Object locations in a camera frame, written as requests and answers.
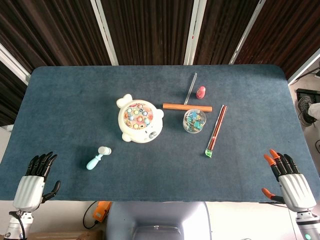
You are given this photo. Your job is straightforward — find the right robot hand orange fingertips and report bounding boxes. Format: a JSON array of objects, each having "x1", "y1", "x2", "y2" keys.
[{"x1": 261, "y1": 148, "x2": 317, "y2": 213}]

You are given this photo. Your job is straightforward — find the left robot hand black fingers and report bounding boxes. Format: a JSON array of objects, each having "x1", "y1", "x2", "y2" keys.
[{"x1": 12, "y1": 151, "x2": 62, "y2": 213}]

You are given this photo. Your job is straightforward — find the light blue toy hammer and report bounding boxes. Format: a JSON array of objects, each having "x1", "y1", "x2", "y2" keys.
[{"x1": 86, "y1": 146, "x2": 113, "y2": 171}]

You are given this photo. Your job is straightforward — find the cream whack-a-mole toy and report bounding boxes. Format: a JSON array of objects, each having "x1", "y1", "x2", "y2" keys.
[{"x1": 115, "y1": 93, "x2": 165, "y2": 144}]

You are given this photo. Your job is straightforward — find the orange device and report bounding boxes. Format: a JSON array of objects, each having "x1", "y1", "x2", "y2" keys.
[{"x1": 92, "y1": 201, "x2": 113, "y2": 223}]

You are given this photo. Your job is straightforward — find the grey sneaker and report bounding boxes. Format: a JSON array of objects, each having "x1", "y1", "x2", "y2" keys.
[{"x1": 297, "y1": 95, "x2": 317, "y2": 127}]

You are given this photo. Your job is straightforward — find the white trouser leg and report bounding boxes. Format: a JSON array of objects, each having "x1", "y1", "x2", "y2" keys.
[{"x1": 308, "y1": 101, "x2": 320, "y2": 123}]

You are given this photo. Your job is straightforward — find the black box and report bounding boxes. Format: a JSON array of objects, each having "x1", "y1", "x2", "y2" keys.
[{"x1": 296, "y1": 88, "x2": 320, "y2": 103}]

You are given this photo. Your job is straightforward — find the packaged red chopsticks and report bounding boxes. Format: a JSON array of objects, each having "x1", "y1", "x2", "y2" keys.
[{"x1": 204, "y1": 104, "x2": 228, "y2": 158}]

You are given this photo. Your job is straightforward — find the clear jar of binder clips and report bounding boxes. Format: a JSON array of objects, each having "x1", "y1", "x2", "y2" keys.
[{"x1": 182, "y1": 108, "x2": 208, "y2": 134}]

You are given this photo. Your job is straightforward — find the blue felt table cloth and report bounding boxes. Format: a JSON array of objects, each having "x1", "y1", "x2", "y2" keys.
[{"x1": 0, "y1": 64, "x2": 320, "y2": 203}]

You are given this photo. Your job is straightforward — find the grey robot torso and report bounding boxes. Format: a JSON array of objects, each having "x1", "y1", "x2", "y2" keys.
[{"x1": 104, "y1": 201, "x2": 213, "y2": 240}]

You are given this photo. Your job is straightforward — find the pink doll figurine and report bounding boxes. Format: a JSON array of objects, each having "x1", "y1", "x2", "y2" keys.
[{"x1": 195, "y1": 85, "x2": 207, "y2": 100}]

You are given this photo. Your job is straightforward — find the clear glass tube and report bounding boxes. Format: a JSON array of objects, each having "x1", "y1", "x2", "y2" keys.
[{"x1": 184, "y1": 72, "x2": 198, "y2": 106}]

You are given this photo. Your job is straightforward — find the wooden rolling pin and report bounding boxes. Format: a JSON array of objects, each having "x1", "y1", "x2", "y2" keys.
[{"x1": 162, "y1": 103, "x2": 213, "y2": 113}]

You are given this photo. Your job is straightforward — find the black cable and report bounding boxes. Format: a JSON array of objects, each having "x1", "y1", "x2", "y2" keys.
[{"x1": 82, "y1": 201, "x2": 101, "y2": 230}]

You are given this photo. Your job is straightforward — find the white partition frame post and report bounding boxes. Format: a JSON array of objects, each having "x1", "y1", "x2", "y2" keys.
[
  {"x1": 89, "y1": 0, "x2": 119, "y2": 66},
  {"x1": 228, "y1": 0, "x2": 266, "y2": 65},
  {"x1": 0, "y1": 43, "x2": 31, "y2": 85},
  {"x1": 183, "y1": 0, "x2": 208, "y2": 66},
  {"x1": 287, "y1": 47, "x2": 320, "y2": 86}
]

